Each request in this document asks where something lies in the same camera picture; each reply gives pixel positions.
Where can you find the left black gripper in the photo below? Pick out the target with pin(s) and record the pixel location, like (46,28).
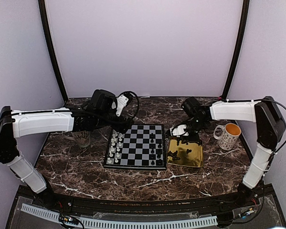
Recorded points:
(123,125)

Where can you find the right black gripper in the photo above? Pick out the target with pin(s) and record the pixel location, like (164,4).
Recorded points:
(195,138)

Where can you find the black white chess board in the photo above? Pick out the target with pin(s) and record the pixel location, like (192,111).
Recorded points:
(136,148)

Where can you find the gold metal tray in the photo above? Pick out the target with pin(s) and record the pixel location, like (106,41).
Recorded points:
(185,153)

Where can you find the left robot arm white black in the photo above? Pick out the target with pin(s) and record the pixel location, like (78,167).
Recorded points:
(103,109)

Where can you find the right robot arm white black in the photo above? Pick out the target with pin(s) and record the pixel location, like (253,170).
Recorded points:
(264,114)

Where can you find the yellow inside cactus mug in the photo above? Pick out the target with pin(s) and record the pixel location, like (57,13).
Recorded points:
(227,135)

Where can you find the tall cactus print mug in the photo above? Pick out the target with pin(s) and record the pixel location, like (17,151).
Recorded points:
(82,138)

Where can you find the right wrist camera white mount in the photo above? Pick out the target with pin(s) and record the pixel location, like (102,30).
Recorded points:
(178,131)

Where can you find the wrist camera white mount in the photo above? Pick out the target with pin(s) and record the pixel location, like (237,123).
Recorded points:
(122,102)
(178,131)

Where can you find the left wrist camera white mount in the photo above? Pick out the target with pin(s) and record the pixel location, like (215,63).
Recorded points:
(122,102)

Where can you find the black front rail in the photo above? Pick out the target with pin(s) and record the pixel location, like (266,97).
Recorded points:
(85,205)

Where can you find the white slotted cable duct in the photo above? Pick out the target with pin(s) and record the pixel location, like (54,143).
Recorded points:
(89,223)

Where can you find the right black frame post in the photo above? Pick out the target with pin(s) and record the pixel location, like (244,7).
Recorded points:
(237,49)

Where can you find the black frame post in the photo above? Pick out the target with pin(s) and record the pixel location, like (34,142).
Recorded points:
(237,49)
(50,47)

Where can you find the left black frame post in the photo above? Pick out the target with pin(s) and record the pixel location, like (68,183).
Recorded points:
(50,47)

